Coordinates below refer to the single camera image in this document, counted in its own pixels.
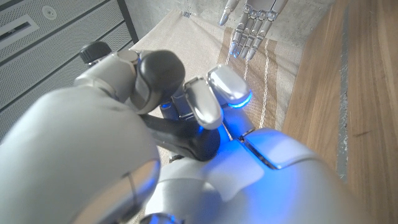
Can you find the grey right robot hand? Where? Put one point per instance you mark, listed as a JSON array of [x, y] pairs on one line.
[[258, 21]]

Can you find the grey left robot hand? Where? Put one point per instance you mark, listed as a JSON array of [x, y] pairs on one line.
[[77, 149]]

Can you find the black hand grip exerciser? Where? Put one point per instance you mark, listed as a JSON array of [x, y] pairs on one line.
[[161, 74]]

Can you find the striped beige backdrop cloth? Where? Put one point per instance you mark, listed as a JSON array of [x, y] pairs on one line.
[[199, 43]]

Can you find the small metal clip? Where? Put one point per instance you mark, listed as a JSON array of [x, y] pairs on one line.
[[188, 12]]

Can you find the perforated metal panel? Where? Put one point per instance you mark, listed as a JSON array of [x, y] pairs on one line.
[[46, 53]]

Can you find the grey tape outline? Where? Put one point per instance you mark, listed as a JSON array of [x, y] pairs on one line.
[[343, 93]]

